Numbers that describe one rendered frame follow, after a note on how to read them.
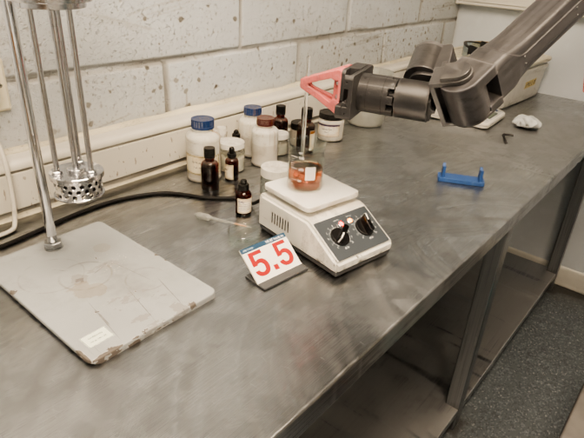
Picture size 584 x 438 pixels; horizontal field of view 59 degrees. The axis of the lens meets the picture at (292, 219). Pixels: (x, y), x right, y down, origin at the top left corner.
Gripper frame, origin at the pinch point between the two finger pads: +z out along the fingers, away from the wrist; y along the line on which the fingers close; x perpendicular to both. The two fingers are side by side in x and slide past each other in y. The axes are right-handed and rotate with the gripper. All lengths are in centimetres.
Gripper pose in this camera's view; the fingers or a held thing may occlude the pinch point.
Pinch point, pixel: (306, 82)
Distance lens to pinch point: 84.4
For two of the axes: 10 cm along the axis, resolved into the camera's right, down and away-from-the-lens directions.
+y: -4.1, 4.1, -8.2
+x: -0.5, 8.8, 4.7
